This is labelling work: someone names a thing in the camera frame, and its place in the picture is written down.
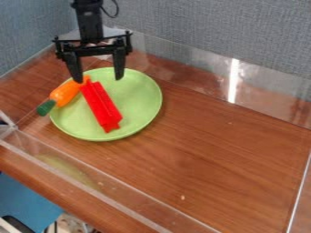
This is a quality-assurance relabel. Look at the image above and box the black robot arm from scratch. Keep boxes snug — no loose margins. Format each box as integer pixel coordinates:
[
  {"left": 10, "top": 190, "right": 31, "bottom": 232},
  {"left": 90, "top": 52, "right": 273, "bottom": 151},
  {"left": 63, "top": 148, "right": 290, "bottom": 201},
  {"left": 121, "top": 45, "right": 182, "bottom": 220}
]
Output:
[{"left": 54, "top": 0, "right": 133, "bottom": 83}]

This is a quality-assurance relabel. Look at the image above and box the orange toy carrot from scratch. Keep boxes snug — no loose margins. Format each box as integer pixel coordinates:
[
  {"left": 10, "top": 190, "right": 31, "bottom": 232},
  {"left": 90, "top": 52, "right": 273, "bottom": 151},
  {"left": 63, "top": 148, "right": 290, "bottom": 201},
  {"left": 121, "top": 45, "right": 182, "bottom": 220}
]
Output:
[{"left": 37, "top": 75, "right": 90, "bottom": 117}]

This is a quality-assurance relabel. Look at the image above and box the clear acrylic enclosure wall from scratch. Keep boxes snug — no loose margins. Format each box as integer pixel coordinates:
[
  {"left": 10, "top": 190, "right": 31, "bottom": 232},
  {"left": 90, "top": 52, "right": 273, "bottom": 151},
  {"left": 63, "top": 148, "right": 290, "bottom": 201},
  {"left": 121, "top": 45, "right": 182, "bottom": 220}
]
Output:
[{"left": 0, "top": 34, "right": 311, "bottom": 233}]

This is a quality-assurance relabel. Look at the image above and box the green plate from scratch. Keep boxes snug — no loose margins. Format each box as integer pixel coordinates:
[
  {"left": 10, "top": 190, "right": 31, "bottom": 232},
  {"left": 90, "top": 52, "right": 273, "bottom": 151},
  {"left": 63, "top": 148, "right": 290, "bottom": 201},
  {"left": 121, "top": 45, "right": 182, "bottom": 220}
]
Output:
[{"left": 50, "top": 67, "right": 163, "bottom": 141}]

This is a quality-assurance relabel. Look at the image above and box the red star-shaped bar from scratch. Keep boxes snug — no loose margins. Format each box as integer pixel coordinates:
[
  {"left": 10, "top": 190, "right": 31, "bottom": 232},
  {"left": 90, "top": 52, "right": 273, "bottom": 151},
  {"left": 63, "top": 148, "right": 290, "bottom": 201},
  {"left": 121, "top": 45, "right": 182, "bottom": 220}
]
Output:
[{"left": 81, "top": 81, "right": 123, "bottom": 133}]

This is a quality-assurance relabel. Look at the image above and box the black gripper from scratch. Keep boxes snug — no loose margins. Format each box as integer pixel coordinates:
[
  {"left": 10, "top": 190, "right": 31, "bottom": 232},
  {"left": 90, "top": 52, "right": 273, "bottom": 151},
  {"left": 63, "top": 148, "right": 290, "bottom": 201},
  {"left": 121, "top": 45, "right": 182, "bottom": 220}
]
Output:
[{"left": 53, "top": 30, "right": 133, "bottom": 84}]

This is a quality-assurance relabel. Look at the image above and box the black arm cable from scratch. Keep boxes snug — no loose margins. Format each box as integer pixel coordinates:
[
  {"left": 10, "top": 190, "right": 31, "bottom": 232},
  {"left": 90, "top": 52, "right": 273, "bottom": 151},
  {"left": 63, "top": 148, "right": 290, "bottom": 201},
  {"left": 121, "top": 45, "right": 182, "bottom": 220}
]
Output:
[{"left": 102, "top": 0, "right": 121, "bottom": 19}]

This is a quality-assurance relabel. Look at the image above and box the blue box under table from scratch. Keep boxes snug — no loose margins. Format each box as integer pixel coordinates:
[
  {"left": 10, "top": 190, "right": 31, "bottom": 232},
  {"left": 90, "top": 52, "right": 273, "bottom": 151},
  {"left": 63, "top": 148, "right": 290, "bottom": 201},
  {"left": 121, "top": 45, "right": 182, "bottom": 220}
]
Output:
[{"left": 0, "top": 173, "right": 63, "bottom": 233}]

